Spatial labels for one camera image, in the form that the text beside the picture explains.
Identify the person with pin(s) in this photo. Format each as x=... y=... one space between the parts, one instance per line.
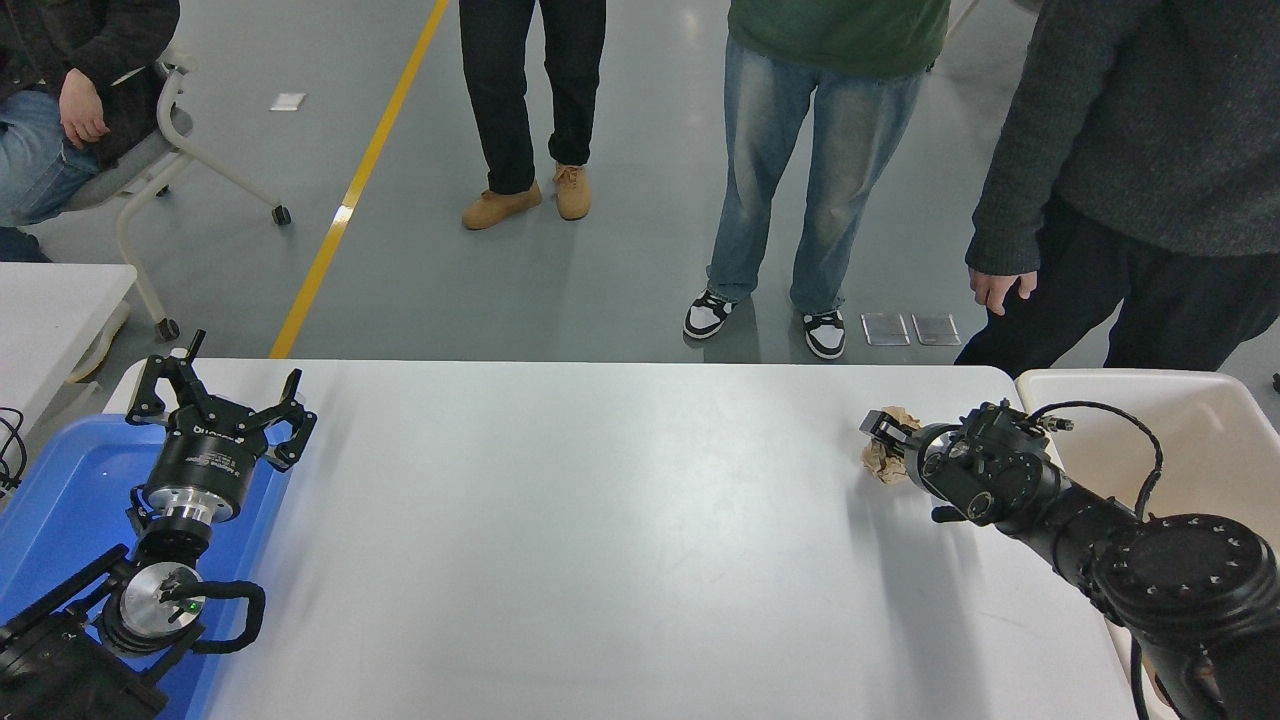
x=510 y=90
x=30 y=150
x=780 y=150
x=1150 y=130

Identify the white paper scrap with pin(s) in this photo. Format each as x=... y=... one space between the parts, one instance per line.
x=288 y=102

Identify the person's hand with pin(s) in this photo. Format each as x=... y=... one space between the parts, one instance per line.
x=83 y=115

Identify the grey office chair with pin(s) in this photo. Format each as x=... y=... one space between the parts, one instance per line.
x=135 y=175

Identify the white side table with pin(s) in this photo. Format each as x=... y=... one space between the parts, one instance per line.
x=50 y=310

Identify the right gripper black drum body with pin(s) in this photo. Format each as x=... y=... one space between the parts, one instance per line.
x=925 y=455

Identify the tan paper ball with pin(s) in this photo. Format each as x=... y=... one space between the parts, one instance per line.
x=880 y=465

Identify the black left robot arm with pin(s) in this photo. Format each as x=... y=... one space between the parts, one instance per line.
x=150 y=600

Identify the large pale plastic bin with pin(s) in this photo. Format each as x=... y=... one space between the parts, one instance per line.
x=1200 y=420

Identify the person's right hand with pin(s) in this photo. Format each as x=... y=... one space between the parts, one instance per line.
x=1000 y=288

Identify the square metal floor plate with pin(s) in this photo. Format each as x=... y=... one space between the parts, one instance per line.
x=936 y=329
x=886 y=329

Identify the blue plastic tray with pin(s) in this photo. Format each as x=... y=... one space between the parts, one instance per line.
x=70 y=490

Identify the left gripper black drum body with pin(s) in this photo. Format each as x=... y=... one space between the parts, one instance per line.
x=205 y=460

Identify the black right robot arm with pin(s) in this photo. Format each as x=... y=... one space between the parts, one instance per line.
x=1180 y=570

